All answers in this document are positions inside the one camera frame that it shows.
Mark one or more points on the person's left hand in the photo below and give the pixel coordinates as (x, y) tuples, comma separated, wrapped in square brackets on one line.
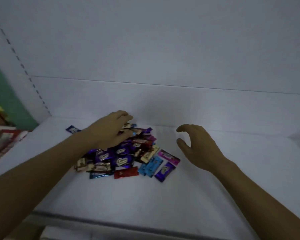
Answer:
[(106, 133)]

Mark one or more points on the person's right hand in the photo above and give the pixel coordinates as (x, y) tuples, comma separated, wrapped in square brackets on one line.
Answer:
[(205, 149)]

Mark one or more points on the person's right thumb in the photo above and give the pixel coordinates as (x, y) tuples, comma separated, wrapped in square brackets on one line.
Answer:
[(183, 144)]

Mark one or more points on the person's left thumb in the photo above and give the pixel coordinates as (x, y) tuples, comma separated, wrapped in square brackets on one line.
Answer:
[(124, 137)]

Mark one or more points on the person's left forearm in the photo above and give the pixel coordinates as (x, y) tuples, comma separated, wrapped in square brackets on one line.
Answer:
[(40, 177)]

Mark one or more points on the person's right forearm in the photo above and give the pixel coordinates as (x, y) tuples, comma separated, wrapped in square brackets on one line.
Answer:
[(262, 204)]

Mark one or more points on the pile of mixed candy packets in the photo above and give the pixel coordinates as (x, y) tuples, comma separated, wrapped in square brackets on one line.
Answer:
[(122, 159)]

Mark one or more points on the blue candy packet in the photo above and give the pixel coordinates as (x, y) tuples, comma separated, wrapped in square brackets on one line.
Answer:
[(73, 129)]

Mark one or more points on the red white printed carton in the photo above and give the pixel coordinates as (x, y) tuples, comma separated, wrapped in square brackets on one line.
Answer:
[(3, 144)]

